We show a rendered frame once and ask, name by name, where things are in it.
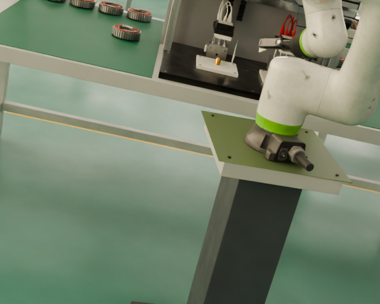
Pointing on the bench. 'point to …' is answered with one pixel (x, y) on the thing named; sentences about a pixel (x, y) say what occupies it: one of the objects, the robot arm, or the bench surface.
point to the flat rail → (278, 4)
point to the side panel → (165, 22)
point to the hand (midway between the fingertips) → (280, 52)
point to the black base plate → (171, 72)
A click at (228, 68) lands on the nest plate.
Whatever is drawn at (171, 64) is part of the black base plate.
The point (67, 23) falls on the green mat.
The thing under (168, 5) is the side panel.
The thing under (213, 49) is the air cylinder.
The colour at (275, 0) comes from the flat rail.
